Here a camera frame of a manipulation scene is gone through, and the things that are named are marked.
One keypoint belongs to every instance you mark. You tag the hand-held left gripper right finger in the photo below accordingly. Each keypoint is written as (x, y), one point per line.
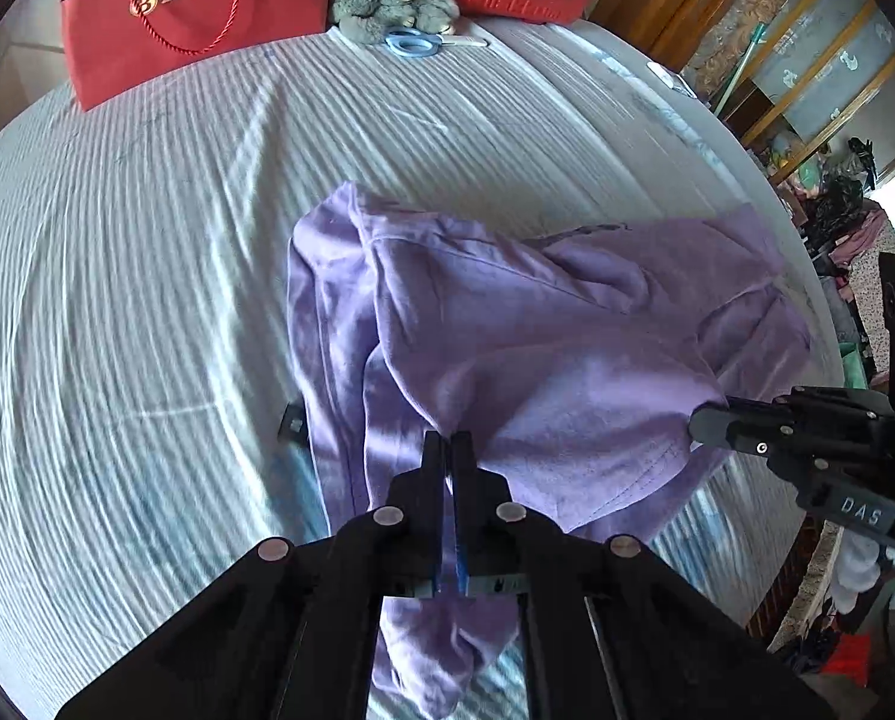
(464, 480)

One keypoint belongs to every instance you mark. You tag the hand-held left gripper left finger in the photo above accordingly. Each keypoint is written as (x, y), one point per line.
(432, 480)

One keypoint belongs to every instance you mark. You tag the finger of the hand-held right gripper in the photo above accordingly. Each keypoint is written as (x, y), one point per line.
(755, 431)
(837, 403)

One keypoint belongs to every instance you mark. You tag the purple shirt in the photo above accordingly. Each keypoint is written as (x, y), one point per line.
(530, 330)

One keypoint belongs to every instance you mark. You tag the cluttered clothes pile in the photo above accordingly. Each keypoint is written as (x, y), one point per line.
(845, 210)

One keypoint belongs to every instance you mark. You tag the green plastic container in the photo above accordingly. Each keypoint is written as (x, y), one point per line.
(856, 364)

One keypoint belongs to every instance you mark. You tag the small black object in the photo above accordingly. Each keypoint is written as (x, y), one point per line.
(294, 427)

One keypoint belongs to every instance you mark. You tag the red plastic bag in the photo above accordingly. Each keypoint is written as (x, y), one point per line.
(846, 660)

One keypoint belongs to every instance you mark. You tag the green pole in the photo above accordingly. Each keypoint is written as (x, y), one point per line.
(740, 67)

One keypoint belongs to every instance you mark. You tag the patterned wardrobe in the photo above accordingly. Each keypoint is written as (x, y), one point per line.
(830, 30)

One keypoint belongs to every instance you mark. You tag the blue scissors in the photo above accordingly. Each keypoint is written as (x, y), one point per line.
(410, 43)

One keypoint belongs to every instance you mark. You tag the grey plush toy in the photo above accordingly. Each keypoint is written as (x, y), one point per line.
(387, 0)

